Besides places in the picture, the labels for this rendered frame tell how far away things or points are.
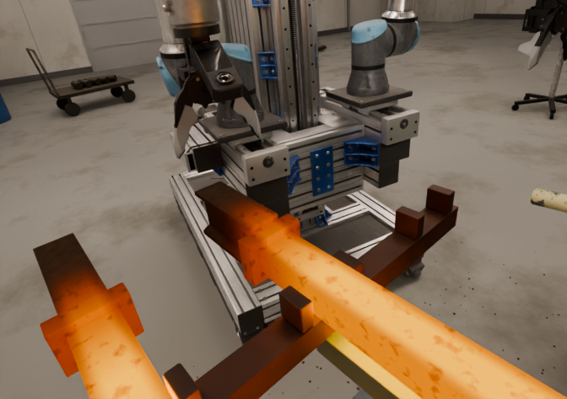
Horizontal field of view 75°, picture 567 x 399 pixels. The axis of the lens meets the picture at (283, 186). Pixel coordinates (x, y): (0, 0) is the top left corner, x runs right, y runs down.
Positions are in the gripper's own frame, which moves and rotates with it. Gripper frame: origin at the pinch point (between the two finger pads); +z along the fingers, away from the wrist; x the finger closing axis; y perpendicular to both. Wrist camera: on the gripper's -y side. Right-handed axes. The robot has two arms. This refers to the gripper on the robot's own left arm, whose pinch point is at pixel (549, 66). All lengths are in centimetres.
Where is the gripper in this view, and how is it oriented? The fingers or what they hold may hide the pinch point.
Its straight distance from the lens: 122.1
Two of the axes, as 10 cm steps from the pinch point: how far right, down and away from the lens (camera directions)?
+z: 0.9, 8.8, 4.7
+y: -4.4, -3.9, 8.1
